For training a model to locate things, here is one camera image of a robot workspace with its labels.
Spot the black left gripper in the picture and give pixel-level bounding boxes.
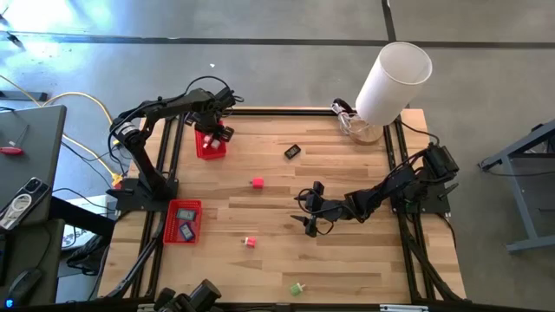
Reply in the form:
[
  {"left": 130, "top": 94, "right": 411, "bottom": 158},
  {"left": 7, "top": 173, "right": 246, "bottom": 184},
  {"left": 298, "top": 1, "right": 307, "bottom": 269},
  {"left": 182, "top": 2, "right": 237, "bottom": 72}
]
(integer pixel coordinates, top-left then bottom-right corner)
[{"left": 185, "top": 109, "right": 236, "bottom": 144}]

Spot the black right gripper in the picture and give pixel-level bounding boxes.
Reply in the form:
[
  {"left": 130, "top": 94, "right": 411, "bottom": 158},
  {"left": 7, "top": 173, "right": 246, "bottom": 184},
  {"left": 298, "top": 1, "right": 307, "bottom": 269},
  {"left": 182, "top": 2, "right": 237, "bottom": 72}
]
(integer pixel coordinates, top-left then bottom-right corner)
[{"left": 288, "top": 180, "right": 347, "bottom": 238}]

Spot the red plastic mesh basket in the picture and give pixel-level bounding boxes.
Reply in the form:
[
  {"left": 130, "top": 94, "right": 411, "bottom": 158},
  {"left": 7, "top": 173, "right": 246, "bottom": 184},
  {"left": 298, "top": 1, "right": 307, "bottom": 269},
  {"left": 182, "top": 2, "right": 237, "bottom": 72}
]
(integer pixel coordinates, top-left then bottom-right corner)
[
  {"left": 193, "top": 120, "right": 228, "bottom": 161},
  {"left": 162, "top": 198, "right": 203, "bottom": 245}
]

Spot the round wooden lamp base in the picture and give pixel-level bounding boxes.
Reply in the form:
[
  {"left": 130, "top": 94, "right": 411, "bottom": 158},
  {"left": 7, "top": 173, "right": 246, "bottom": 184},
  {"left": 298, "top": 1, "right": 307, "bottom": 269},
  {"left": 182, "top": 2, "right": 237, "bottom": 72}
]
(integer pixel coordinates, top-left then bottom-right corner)
[{"left": 346, "top": 116, "right": 385, "bottom": 145}]

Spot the white cylindrical lamp shade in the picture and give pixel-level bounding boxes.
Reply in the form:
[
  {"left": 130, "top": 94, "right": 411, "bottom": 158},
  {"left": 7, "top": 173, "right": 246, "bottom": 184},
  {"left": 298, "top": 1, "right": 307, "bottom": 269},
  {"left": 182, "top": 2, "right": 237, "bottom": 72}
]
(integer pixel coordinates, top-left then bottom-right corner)
[{"left": 355, "top": 41, "right": 434, "bottom": 127}]

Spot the white printed box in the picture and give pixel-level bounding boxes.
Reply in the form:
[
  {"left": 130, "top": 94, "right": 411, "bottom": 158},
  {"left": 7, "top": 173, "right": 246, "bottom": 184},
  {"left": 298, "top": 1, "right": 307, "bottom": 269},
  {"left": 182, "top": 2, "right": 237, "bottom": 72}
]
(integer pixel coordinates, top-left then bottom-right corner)
[{"left": 62, "top": 194, "right": 114, "bottom": 252}]

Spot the dark grey side desk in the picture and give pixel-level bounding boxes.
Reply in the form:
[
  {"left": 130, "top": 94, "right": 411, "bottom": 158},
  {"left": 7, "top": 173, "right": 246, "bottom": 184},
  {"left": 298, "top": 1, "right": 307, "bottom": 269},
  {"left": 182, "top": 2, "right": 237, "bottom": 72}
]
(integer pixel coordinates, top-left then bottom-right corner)
[{"left": 0, "top": 105, "right": 69, "bottom": 304}]

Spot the black smartphone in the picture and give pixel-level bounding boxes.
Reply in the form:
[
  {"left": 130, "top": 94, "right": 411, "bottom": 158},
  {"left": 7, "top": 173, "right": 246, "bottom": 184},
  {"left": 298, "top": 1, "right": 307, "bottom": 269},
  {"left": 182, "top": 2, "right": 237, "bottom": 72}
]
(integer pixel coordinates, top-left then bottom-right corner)
[{"left": 0, "top": 176, "right": 51, "bottom": 231}]

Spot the black computer mouse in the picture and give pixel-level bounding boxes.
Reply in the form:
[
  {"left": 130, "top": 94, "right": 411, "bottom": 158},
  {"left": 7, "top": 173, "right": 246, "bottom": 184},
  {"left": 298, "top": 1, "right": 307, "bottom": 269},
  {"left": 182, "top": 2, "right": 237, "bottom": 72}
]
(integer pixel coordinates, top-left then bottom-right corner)
[{"left": 3, "top": 267, "right": 43, "bottom": 304}]

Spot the black aluminium table frame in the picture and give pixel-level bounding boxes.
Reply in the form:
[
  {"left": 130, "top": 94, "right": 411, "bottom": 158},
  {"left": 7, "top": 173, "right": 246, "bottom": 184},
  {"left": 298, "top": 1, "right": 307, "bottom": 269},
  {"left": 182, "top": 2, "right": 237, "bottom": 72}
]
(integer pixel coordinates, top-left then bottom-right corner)
[{"left": 98, "top": 107, "right": 467, "bottom": 304}]

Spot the bundled white lamp cable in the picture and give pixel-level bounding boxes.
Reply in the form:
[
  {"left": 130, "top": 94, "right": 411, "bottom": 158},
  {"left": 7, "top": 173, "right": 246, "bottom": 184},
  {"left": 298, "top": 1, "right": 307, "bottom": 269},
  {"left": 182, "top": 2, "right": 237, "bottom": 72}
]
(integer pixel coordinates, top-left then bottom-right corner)
[{"left": 331, "top": 98, "right": 361, "bottom": 133}]

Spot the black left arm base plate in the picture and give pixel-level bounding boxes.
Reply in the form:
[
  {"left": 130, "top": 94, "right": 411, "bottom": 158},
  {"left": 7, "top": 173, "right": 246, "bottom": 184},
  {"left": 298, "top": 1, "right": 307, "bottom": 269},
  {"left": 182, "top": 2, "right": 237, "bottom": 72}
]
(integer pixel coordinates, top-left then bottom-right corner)
[{"left": 107, "top": 179, "right": 179, "bottom": 214}]

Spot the yellow cable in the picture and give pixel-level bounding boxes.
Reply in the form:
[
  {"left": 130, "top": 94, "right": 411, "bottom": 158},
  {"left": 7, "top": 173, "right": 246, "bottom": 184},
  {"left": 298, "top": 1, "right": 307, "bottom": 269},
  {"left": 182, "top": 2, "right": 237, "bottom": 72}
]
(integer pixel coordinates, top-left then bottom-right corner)
[{"left": 0, "top": 74, "right": 125, "bottom": 188}]

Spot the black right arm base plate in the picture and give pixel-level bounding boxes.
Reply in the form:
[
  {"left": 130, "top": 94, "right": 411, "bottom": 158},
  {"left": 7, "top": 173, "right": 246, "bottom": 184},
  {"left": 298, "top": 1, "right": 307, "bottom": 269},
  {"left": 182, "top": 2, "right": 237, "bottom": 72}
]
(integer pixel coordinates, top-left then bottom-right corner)
[{"left": 389, "top": 181, "right": 452, "bottom": 216}]

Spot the long black cable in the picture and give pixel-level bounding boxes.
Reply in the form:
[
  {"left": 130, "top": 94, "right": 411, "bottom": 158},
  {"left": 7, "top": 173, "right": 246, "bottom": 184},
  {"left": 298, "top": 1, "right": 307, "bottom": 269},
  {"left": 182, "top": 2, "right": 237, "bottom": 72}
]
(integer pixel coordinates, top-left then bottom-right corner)
[{"left": 397, "top": 119, "right": 441, "bottom": 146}]

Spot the red handled screwdriver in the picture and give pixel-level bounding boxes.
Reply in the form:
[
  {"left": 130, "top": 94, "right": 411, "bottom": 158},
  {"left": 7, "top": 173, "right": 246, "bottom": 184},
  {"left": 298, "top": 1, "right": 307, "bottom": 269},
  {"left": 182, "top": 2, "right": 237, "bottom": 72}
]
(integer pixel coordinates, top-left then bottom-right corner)
[{"left": 0, "top": 124, "right": 30, "bottom": 157}]

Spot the blue-grey metal table frame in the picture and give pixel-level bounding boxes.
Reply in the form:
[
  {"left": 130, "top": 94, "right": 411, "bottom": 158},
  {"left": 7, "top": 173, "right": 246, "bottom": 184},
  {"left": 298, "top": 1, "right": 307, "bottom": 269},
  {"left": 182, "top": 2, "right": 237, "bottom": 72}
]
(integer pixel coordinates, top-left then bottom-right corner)
[{"left": 479, "top": 119, "right": 555, "bottom": 255}]

